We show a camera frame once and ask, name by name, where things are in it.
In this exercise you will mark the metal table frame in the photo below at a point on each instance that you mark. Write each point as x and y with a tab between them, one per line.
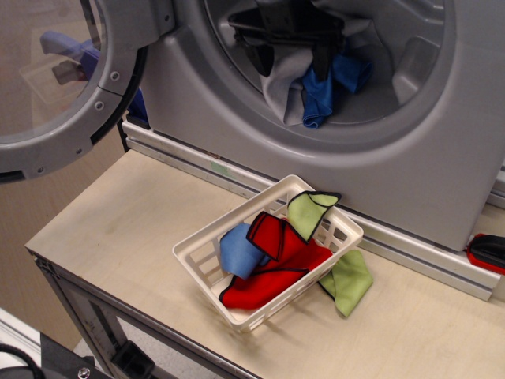
97	316

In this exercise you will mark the dark blue cloth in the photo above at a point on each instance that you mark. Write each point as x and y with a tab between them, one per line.
346	74

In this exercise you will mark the blue clamp behind door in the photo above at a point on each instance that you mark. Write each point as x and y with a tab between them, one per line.
81	58

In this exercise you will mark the red and black tool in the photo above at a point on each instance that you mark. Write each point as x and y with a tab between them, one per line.
487	251

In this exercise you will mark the black device bottom left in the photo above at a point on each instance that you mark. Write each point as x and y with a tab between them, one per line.
42	357

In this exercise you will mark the red cloth black trim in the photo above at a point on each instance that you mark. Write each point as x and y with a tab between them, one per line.
291	258

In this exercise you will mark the white plastic basket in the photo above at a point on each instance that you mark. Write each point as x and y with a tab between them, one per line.
200	253

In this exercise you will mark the aluminium profile rail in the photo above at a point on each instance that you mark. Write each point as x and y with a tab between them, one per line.
450	267

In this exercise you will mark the black bracket under table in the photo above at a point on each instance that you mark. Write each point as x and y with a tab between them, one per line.
133	362

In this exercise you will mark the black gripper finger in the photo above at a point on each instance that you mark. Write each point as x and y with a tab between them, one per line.
322	58
261	56

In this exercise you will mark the green cloth black trim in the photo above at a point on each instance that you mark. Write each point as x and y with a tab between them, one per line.
349	279

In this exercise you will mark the grey cloth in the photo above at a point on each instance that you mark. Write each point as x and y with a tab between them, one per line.
284	93

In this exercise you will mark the light blue cloth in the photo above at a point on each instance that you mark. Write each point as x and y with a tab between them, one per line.
238	255

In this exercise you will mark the grey toy washing machine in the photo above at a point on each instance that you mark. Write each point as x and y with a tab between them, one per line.
418	148

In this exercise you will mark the round grey washer door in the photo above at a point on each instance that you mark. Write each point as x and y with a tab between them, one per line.
46	126

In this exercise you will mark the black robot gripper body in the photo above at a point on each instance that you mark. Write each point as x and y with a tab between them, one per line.
289	23

